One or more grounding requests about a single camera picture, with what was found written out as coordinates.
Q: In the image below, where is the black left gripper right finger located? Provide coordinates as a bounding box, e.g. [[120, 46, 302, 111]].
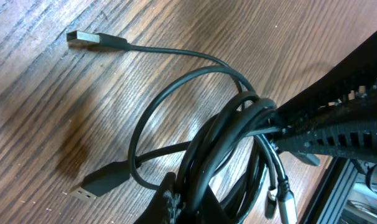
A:
[[197, 187, 231, 224]]

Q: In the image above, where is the thin black USB cable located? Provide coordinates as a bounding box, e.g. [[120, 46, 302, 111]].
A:
[[65, 30, 258, 202]]

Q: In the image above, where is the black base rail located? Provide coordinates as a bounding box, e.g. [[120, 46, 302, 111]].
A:
[[299, 157, 377, 224]]

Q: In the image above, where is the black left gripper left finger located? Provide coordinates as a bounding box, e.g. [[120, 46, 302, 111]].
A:
[[134, 172, 182, 224]]

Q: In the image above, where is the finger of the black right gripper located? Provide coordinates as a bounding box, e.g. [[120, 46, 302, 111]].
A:
[[276, 121, 377, 164], [277, 31, 377, 130]]

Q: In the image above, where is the thick black cable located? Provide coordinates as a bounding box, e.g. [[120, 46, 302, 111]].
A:
[[174, 90, 322, 224]]

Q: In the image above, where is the black braided silver-tip cable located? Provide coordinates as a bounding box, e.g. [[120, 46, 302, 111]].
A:
[[253, 133, 299, 224]]

